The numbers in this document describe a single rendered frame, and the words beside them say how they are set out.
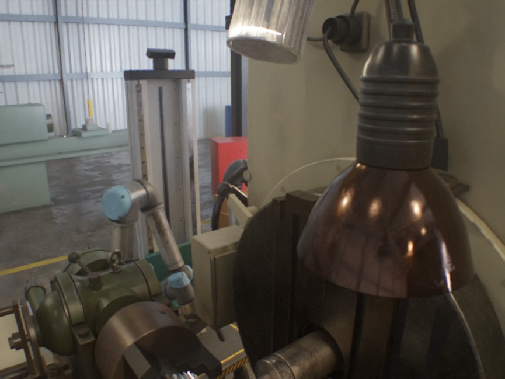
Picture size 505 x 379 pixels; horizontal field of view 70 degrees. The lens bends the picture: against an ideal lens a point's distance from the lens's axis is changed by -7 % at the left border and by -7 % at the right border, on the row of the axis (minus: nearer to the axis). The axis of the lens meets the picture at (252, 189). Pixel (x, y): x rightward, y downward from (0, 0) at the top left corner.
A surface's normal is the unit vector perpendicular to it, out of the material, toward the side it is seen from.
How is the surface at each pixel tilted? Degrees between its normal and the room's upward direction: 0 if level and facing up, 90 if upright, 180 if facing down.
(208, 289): 90
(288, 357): 12
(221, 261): 90
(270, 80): 90
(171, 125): 90
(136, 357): 35
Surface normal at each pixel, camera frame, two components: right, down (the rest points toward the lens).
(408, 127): -0.06, 0.25
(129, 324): -0.28, -0.84
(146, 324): -0.07, -0.94
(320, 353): 0.40, -0.58
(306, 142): -0.79, 0.17
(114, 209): -0.36, 0.13
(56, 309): 0.04, -0.57
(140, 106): 0.69, 0.20
